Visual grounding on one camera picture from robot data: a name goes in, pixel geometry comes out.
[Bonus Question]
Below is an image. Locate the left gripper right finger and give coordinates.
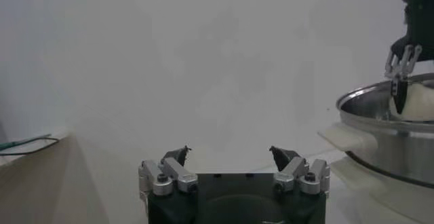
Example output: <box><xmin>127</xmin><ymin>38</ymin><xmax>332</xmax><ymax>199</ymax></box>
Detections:
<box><xmin>269</xmin><ymin>145</ymin><xmax>332</xmax><ymax>196</ymax></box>

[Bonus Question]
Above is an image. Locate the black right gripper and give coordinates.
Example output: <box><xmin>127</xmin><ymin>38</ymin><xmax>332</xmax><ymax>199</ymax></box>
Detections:
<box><xmin>384</xmin><ymin>0</ymin><xmax>434</xmax><ymax>115</ymax></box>

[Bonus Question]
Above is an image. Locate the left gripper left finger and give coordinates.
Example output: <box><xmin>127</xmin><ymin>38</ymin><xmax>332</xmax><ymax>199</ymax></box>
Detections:
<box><xmin>138</xmin><ymin>145</ymin><xmax>199</xmax><ymax>198</ymax></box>

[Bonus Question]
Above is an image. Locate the white steamed baozi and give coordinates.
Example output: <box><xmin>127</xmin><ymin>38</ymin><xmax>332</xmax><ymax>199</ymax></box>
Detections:
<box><xmin>389</xmin><ymin>81</ymin><xmax>434</xmax><ymax>122</ymax></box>

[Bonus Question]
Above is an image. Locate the steel steamer pot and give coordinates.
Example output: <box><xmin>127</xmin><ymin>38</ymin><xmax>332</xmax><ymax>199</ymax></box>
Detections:
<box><xmin>317</xmin><ymin>72</ymin><xmax>434</xmax><ymax>191</ymax></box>

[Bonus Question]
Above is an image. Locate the white electric cooker base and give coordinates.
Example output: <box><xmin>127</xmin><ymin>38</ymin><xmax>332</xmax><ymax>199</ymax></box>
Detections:
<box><xmin>330</xmin><ymin>155</ymin><xmax>434</xmax><ymax>224</ymax></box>

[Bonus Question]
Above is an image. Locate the thin black looped cable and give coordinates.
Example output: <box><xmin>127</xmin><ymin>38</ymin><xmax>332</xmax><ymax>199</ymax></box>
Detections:
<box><xmin>0</xmin><ymin>136</ymin><xmax>61</xmax><ymax>157</ymax></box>

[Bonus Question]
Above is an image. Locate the white side table with cable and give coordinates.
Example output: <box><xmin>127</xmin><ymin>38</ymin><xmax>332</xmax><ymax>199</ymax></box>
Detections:
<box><xmin>0</xmin><ymin>128</ymin><xmax>75</xmax><ymax>168</ymax></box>

